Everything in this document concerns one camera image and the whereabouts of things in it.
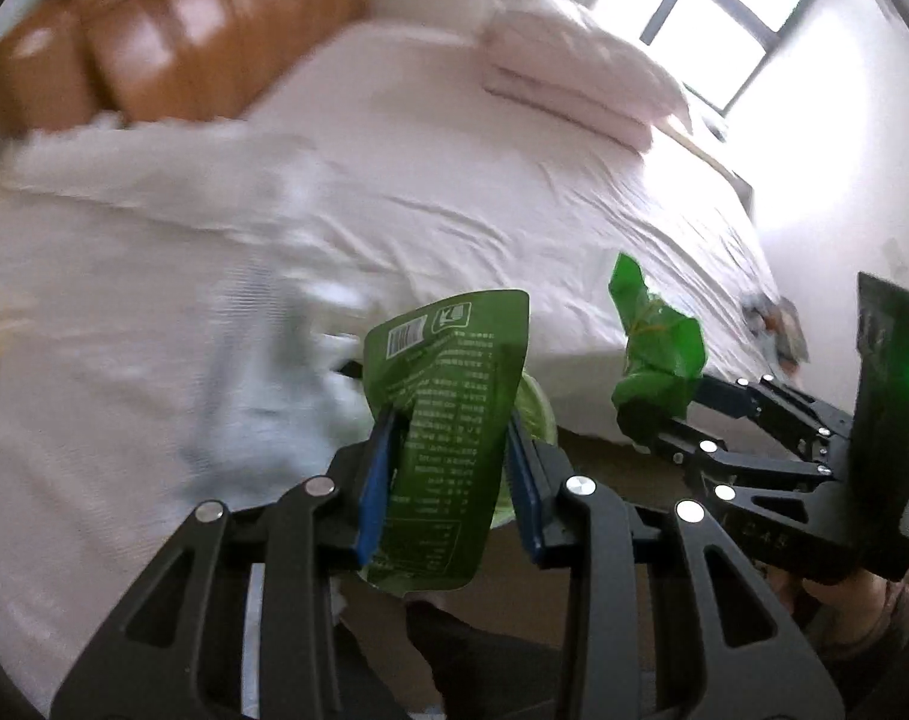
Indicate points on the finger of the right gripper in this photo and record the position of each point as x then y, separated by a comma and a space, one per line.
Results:
741, 480
654, 396

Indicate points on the green chip bag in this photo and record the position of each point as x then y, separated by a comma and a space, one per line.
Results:
658, 337

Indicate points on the white lace table cover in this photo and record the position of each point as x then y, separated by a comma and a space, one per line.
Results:
168, 360

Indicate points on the green snack bag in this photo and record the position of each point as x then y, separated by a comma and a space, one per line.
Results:
452, 370

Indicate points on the green plastic trash basket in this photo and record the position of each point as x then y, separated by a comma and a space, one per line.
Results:
537, 415

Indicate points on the wooden headboard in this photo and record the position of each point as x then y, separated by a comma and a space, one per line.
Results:
67, 61

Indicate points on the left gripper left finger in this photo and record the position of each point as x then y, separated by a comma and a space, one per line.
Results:
172, 647

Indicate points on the bed with pink sheet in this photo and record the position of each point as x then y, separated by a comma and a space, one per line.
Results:
441, 188

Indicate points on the window with dark frame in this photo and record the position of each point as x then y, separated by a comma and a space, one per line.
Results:
718, 47

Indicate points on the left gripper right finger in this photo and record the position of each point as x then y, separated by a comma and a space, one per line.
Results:
665, 617

